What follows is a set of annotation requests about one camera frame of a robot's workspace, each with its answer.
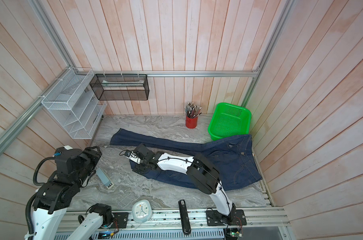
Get white round alarm clock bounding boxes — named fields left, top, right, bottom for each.
left=131, top=200, right=153, bottom=224

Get left vertical aluminium post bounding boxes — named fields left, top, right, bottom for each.
left=28, top=0, right=75, bottom=68

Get black remote control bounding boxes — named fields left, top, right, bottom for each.
left=178, top=200, right=192, bottom=236

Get right vertical aluminium post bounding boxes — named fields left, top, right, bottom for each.
left=241, top=1, right=297, bottom=107

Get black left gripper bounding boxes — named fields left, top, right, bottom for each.
left=74, top=145, right=103, bottom=187

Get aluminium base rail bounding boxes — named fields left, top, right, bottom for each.
left=53, top=206, right=292, bottom=240

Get vertical aluminium post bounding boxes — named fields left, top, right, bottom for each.
left=241, top=1, right=297, bottom=107
left=28, top=0, right=75, bottom=68

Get left aluminium frame rail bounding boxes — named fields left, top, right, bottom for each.
left=0, top=67, right=71, bottom=156

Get blue denim trousers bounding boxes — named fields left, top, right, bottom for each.
left=109, top=128, right=263, bottom=192

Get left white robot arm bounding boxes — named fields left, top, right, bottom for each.
left=24, top=146, right=102, bottom=240

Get horizontal aluminium frame rail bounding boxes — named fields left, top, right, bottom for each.
left=91, top=70, right=259, bottom=78

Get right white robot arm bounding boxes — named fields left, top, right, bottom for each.
left=123, top=144, right=236, bottom=219

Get black mesh wall basket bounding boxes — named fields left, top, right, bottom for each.
left=89, top=73, right=149, bottom=101

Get green plastic basket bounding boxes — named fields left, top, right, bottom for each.
left=208, top=103, right=252, bottom=141

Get red metal pencil cup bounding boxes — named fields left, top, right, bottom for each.
left=186, top=116, right=198, bottom=129

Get white wire mesh shelf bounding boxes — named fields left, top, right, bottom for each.
left=41, top=68, right=107, bottom=140

